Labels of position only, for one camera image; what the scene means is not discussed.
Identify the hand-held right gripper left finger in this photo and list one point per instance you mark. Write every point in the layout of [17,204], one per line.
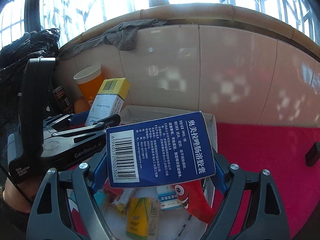
[98,172]

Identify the white blue medicine box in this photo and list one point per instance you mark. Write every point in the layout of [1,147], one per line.
[168,197]

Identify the window frame with grille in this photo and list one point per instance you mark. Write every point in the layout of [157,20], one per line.
[33,5]

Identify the white cardboard box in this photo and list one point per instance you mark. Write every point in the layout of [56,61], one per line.
[172,230]

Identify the silver sealant box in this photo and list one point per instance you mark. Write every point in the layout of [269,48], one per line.
[117,193]

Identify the black drink can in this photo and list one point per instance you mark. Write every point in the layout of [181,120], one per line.
[62,98]

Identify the red chili plush toy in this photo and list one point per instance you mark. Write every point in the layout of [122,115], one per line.
[197,200]

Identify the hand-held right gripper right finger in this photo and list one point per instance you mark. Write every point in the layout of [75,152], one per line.
[220,177]

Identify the red tablecloth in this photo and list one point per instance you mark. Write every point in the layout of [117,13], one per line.
[262,160]

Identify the black plastic bag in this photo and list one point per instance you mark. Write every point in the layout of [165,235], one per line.
[15,62]

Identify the small black box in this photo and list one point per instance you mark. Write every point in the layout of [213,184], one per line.
[313,155]

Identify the teal tissue pack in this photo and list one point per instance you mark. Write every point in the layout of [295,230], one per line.
[102,200]

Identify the orange paper cup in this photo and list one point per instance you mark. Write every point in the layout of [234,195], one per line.
[90,85]

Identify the person's left hand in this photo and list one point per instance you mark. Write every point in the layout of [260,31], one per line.
[15,195]

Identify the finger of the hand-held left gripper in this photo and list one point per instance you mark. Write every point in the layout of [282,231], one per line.
[110,120]
[78,118]

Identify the grey cloth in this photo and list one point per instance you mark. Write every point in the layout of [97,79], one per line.
[125,37]

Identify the yellow white medicine box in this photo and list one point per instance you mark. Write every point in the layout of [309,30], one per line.
[110,100]

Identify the yellow green snack packet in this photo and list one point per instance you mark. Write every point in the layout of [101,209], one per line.
[140,217]

